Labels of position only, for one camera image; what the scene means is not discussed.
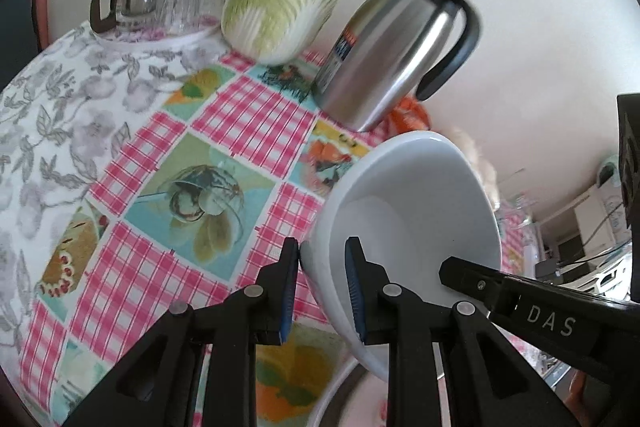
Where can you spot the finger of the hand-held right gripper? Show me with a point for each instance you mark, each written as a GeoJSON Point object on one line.
{"type": "Point", "coordinates": [550, 322]}
{"type": "Point", "coordinates": [630, 157]}

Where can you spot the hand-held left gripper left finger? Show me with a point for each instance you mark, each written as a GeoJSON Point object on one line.
{"type": "Point", "coordinates": [287, 292]}

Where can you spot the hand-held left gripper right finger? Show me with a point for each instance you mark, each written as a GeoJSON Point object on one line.
{"type": "Point", "coordinates": [356, 292]}

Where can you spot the plain white bowl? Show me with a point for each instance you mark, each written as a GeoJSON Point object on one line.
{"type": "Point", "coordinates": [425, 207]}

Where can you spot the stainless steel plate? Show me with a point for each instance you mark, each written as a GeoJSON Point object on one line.
{"type": "Point", "coordinates": [350, 402]}

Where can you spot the teal plastic item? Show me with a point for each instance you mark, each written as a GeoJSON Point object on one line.
{"type": "Point", "coordinates": [607, 169]}

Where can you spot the black power adapter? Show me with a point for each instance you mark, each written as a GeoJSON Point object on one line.
{"type": "Point", "coordinates": [547, 269]}

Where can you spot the cardboard box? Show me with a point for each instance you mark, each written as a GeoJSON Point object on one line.
{"type": "Point", "coordinates": [612, 207]}

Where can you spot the white plastic basket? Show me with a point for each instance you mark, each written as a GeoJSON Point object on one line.
{"type": "Point", "coordinates": [615, 274]}

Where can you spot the clear glass mug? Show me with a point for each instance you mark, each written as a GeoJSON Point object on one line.
{"type": "Point", "coordinates": [522, 212]}

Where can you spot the pink checkered tablecloth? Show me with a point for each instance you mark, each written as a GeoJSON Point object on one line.
{"type": "Point", "coordinates": [165, 257]}

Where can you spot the orange snack packet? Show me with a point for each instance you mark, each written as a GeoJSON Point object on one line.
{"type": "Point", "coordinates": [410, 112]}

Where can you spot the stainless steel thermos jug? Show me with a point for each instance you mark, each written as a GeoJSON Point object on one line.
{"type": "Point", "coordinates": [400, 47]}

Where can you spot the round white tray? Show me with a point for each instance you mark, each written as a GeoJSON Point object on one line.
{"type": "Point", "coordinates": [165, 42]}

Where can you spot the grey floral tablecloth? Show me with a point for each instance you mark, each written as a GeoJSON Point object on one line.
{"type": "Point", "coordinates": [60, 117]}

